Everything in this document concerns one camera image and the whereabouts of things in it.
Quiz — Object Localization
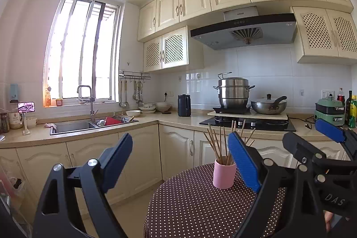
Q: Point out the steel wok with black handle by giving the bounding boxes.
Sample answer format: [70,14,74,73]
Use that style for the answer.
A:
[250,93,288,115]

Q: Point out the person's right hand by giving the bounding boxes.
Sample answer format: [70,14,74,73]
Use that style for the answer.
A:
[324,211,342,232]

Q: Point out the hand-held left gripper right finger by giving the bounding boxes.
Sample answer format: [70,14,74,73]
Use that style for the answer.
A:
[227,131,325,238]

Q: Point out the stacked white bowls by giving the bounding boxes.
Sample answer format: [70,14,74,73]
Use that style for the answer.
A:
[139,103,157,114]

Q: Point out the black power cord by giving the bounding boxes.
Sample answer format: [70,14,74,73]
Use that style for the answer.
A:
[290,115,315,130]

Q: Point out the dark spice jar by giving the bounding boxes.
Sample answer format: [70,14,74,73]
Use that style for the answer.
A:
[0,112,10,134]

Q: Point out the blue wall soap dispenser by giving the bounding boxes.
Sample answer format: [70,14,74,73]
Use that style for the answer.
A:
[10,84,19,103]

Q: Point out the cream lattice door cabinet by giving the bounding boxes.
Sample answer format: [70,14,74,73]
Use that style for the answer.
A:
[143,26,205,73]
[290,6,357,65]

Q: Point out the steel hanging ladle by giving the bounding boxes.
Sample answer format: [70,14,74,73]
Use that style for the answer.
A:
[119,81,128,108]

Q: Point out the black electric kettle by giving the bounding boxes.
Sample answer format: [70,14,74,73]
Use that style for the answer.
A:
[178,94,192,117]

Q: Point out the kitchen window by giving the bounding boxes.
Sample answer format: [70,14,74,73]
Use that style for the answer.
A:
[42,0,123,108]

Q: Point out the pink cup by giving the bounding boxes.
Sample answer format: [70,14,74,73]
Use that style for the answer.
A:
[213,158,237,190]

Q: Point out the black induction cooker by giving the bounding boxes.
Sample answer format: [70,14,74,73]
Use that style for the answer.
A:
[213,105,252,115]

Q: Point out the bundle of chopsticks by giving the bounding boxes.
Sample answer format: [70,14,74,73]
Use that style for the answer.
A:
[203,119,256,166]

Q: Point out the beige speckled countertop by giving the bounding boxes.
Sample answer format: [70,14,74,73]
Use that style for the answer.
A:
[0,110,357,149]

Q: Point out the steel wall utensil rack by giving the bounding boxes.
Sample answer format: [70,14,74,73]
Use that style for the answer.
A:
[118,71,151,81]

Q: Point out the phone on white stand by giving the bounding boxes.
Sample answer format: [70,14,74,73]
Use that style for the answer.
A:
[17,101,37,135]

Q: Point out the green countertop cooker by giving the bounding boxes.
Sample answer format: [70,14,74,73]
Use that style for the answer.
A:
[315,97,346,126]

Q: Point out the black glass gas stove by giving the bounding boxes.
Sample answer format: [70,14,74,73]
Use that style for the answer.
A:
[199,115,297,132]

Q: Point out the red plastic basin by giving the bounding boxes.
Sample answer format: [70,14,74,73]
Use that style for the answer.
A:
[104,116,123,126]

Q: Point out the stainless steel sink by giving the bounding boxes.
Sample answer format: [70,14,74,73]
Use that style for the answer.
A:
[50,115,139,135]

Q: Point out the beige wooden board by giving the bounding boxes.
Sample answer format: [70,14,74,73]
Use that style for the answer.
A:
[207,110,288,122]

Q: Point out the grey range hood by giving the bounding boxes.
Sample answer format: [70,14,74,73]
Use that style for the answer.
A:
[190,6,297,51]

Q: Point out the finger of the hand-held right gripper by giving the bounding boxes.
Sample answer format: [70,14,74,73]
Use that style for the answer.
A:
[315,118,357,160]
[282,132,335,174]

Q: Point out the steel kitchen faucet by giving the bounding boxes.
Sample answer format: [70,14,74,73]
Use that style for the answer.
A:
[77,85,99,123]

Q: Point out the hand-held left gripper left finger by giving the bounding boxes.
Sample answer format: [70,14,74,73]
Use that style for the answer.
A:
[32,132,133,238]

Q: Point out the dark glass bottle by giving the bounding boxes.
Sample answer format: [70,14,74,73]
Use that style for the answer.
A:
[345,90,353,125]

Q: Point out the green yellow bottle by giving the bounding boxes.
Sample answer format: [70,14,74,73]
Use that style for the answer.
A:
[348,95,357,128]

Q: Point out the white printed jar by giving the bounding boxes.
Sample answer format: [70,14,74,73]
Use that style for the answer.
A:
[8,111,23,130]

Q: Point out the stainless steel steamer pot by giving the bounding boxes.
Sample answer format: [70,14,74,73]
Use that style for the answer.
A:
[213,72,255,108]

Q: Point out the brown polka dot tablecloth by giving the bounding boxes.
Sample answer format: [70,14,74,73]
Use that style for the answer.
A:
[143,163,288,238]

